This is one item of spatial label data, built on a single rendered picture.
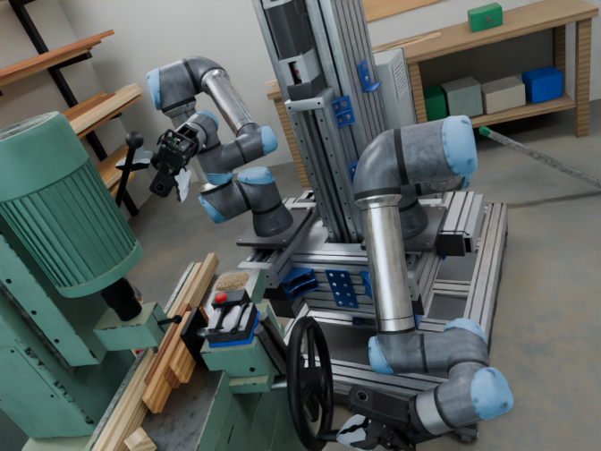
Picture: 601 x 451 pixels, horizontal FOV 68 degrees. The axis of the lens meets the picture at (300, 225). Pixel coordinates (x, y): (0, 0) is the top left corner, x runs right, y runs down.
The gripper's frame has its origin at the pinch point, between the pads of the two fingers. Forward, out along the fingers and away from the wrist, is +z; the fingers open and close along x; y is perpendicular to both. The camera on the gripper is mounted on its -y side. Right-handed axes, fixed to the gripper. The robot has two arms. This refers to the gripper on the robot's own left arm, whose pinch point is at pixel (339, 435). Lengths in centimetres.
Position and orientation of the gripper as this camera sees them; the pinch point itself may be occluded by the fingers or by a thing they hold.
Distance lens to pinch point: 101.7
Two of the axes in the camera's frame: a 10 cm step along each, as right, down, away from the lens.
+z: -6.8, 5.0, 5.3
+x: 1.8, -5.9, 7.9
